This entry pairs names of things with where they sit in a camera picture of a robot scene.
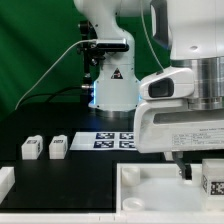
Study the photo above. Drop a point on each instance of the white square tabletop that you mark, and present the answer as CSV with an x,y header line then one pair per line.
x,y
160,188

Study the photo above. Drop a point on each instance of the white front table strip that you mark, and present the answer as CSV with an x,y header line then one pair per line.
x,y
129,218

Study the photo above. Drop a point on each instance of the white sheet with markers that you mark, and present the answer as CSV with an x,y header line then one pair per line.
x,y
103,141

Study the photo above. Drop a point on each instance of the white left obstacle bar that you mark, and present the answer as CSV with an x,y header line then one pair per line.
x,y
7,180

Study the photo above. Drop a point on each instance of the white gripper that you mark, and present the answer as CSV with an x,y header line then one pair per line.
x,y
168,126

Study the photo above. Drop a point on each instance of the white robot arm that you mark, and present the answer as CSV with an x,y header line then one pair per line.
x,y
192,30

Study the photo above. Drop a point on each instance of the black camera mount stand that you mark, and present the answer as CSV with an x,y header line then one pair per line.
x,y
87,50

